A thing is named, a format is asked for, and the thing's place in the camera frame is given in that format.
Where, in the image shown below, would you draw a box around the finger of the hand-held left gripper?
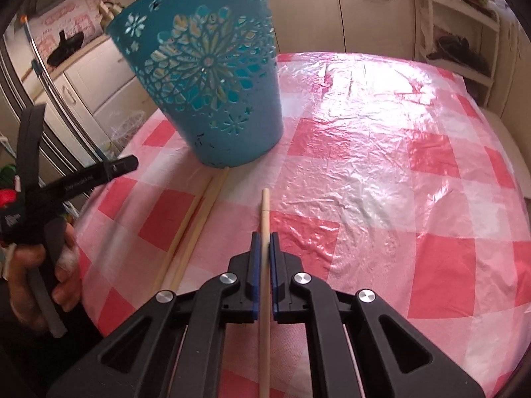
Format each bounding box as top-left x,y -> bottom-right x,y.
56,155 -> 139,195

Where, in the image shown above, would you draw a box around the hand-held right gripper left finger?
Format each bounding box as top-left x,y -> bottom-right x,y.
45,232 -> 263,398

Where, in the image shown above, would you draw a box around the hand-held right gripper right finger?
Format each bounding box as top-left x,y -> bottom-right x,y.
269,232 -> 487,398

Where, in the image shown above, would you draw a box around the bamboo chopstick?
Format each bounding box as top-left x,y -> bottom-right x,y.
168,168 -> 230,293
258,188 -> 272,398
151,176 -> 214,295

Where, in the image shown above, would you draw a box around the teal perforated plastic basket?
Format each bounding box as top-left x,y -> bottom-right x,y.
105,0 -> 285,169

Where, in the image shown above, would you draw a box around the person's left hand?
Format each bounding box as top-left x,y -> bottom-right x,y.
0,223 -> 83,333

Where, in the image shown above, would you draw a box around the cream kitchen cabinets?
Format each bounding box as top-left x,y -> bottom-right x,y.
62,35 -> 160,142
263,0 -> 419,56

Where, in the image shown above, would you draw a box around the black pan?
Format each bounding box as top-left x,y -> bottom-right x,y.
45,30 -> 84,68

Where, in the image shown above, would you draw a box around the pink checkered tablecloth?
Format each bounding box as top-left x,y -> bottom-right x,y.
72,52 -> 531,398

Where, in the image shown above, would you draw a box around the pink printed cloth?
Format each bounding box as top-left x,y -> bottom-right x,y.
35,0 -> 119,52

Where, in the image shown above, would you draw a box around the white shelf rack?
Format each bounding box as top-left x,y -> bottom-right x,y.
415,0 -> 503,106

